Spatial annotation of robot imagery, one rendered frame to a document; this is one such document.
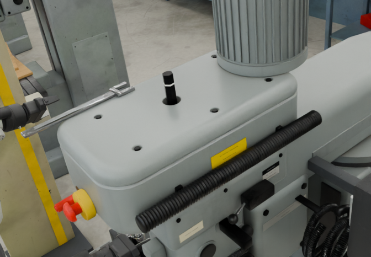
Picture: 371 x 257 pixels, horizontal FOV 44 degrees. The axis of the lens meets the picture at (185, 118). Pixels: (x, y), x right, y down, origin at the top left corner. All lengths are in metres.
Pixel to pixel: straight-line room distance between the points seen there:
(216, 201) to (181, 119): 0.20
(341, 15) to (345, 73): 4.85
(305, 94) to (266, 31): 0.28
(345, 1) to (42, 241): 4.40
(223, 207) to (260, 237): 0.20
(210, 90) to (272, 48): 0.15
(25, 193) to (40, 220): 0.25
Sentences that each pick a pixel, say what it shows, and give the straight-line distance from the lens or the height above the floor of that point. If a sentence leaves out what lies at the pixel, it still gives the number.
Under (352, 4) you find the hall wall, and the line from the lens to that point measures 5.95.
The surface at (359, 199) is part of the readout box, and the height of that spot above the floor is 1.70.
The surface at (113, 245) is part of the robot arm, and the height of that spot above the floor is 1.21.
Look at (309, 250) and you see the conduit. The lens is 1.16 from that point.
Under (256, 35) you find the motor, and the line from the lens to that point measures 0.92.
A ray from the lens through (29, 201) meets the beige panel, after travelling 3.05.
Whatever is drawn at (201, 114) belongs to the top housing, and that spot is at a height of 1.89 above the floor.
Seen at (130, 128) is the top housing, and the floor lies 1.89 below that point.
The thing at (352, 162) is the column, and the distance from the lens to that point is 1.30.
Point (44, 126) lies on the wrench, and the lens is 0.91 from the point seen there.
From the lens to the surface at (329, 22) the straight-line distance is 5.17.
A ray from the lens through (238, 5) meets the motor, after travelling 0.91.
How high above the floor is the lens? 2.35
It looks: 33 degrees down
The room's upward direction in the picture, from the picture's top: 8 degrees counter-clockwise
